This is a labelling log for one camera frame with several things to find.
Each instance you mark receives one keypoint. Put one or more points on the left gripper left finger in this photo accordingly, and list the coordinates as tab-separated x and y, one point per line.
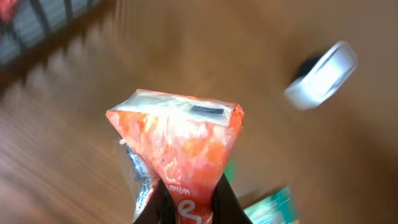
160	208

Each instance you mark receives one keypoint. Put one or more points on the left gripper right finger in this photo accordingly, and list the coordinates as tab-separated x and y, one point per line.
225	205

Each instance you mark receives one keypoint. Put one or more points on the teal wet wipes pack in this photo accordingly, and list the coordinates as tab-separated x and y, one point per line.
275	207

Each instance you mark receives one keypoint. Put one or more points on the green lid jar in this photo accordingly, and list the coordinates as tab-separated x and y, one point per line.
230	170

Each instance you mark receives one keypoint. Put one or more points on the white barcode scanner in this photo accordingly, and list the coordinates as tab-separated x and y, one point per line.
321	75

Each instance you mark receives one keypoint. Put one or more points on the grey plastic shopping basket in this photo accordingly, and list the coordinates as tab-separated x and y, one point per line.
27	23

